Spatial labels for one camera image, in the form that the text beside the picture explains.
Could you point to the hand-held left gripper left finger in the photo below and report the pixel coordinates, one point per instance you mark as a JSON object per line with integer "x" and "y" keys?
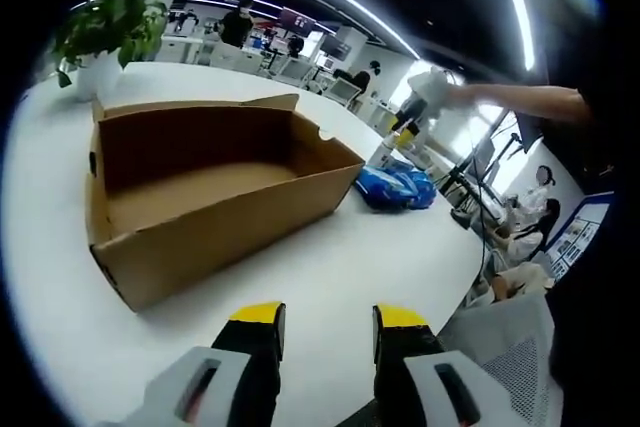
{"x": 255, "y": 347}

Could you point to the brown cardboard shoe box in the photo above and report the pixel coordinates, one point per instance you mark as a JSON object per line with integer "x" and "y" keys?
{"x": 210, "y": 227}

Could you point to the grey mesh office chair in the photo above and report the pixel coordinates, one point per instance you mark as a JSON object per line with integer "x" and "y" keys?
{"x": 505, "y": 357}

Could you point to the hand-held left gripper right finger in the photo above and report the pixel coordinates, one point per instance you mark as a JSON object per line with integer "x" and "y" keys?
{"x": 405, "y": 347}

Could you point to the white tube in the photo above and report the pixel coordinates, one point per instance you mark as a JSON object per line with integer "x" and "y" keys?
{"x": 388, "y": 152}

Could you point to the green plant in white pot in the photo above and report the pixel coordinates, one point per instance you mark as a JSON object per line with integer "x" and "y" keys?
{"x": 110, "y": 22}

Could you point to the blue display board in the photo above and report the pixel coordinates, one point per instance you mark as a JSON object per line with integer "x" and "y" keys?
{"x": 580, "y": 237}

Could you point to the dark computer monitor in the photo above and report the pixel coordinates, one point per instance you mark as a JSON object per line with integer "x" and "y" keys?
{"x": 337, "y": 48}

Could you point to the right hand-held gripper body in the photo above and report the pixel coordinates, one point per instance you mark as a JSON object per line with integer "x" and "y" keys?
{"x": 430, "y": 89}

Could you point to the black equipment stand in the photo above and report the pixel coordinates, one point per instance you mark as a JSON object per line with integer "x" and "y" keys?
{"x": 480, "y": 182}

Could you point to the white square pillar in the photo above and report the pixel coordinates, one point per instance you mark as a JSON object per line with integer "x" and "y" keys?
{"x": 160, "y": 2}

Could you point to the blue soft wipes packet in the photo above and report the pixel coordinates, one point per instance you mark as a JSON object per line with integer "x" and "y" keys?
{"x": 395, "y": 189}

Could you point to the person's dark shirt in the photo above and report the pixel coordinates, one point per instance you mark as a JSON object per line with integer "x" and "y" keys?
{"x": 600, "y": 247}

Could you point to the large black screen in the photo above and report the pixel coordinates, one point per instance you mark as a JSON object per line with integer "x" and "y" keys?
{"x": 529, "y": 129}

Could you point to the white mesh office chair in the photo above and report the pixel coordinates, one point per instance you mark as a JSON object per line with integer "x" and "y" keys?
{"x": 347, "y": 93}

